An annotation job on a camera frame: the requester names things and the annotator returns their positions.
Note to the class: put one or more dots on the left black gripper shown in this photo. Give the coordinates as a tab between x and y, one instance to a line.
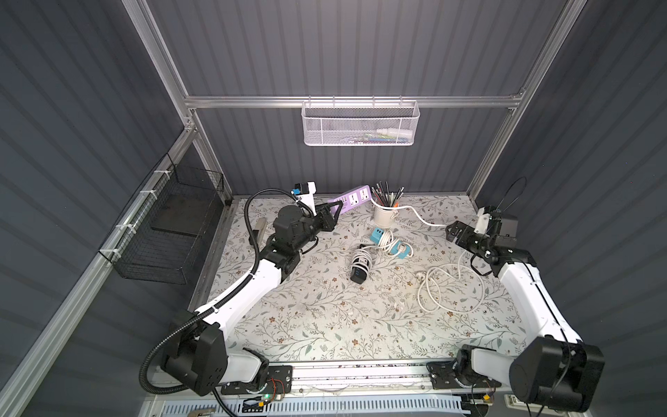
323	218

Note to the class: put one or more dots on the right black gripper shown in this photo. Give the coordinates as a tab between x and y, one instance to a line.
466	235

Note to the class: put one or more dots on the purple power strip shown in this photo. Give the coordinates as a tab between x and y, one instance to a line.
353	198

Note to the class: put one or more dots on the black power strip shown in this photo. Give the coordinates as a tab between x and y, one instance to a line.
361	265

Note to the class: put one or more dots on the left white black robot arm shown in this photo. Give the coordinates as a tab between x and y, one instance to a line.
197	355

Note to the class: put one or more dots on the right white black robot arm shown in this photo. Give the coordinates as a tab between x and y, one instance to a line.
557	369

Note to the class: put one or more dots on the teal power strip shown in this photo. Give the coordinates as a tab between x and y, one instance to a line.
385	241

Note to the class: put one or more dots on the bundle of pens and pencils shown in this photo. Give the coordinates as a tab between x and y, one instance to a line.
386	198

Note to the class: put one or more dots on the white pen cup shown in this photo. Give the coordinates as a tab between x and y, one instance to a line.
384	217

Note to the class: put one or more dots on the beige black stapler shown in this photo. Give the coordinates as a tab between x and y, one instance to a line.
259	230

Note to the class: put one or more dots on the markers in white basket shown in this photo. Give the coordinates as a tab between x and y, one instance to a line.
388	136

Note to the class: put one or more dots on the floral table mat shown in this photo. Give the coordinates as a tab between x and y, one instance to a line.
424	306

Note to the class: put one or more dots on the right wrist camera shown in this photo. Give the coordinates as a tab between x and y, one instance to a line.
483	224

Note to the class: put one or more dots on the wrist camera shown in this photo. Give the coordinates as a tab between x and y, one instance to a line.
483	224
304	193

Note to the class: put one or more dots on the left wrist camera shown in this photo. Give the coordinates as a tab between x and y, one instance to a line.
304	193

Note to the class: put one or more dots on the white wire mesh basket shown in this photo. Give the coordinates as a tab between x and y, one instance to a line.
327	124

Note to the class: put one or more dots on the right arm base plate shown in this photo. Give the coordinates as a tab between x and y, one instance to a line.
450	375

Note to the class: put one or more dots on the black wire basket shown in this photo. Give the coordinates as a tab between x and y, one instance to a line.
170	229

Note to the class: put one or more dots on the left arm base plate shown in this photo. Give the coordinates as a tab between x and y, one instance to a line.
274	379

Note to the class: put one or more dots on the white slotted cable duct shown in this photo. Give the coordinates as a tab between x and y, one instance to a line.
393	405

